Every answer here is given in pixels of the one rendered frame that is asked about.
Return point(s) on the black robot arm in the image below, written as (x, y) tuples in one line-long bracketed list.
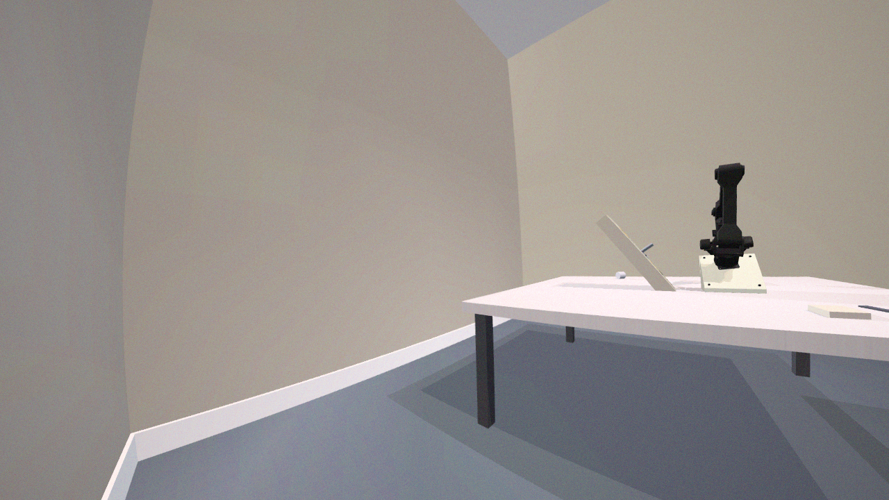
[(729, 237)]

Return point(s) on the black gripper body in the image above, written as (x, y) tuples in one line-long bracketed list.
[(706, 244)]

